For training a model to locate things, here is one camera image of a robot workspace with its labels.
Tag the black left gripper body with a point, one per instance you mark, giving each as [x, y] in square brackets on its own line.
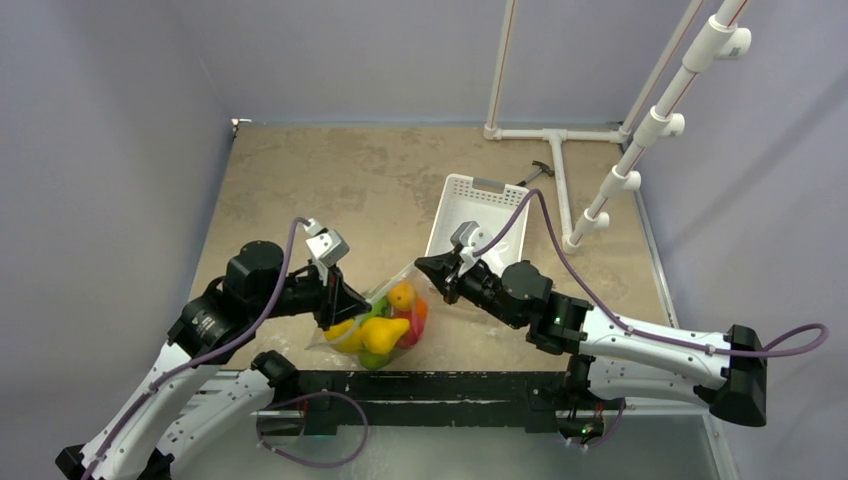
[301, 293]

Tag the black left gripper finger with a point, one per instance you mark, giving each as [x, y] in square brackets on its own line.
[324, 315]
[344, 302]

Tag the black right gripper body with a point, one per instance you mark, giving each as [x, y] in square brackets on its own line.
[453, 277]

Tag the yellow mango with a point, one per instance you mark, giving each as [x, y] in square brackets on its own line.
[344, 337]

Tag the green ridged squash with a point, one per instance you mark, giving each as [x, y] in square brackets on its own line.
[381, 308]

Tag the orange fruit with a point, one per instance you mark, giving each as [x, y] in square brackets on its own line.
[421, 309]

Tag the yellow bell pepper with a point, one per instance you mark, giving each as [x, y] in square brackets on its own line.
[380, 335]

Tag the clear zip top bag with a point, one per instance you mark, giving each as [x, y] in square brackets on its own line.
[408, 273]

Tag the green lime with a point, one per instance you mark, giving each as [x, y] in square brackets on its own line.
[373, 362]

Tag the red apple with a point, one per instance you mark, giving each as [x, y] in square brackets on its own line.
[417, 323]

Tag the white plastic basket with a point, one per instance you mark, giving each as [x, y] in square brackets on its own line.
[490, 204]

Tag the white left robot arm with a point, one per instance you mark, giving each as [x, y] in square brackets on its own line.
[157, 431]

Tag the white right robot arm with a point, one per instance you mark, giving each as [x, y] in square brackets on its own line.
[611, 356]

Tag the black hammer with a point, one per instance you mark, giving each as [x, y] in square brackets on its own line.
[540, 169]

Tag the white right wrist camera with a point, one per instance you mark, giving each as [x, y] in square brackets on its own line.
[469, 238]

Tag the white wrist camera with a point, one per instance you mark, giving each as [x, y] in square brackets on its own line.
[469, 238]
[326, 246]

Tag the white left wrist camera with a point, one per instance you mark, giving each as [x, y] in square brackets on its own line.
[326, 246]

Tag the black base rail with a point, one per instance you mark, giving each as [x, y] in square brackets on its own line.
[538, 402]

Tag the white pvc pipe frame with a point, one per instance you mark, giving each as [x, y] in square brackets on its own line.
[653, 115]

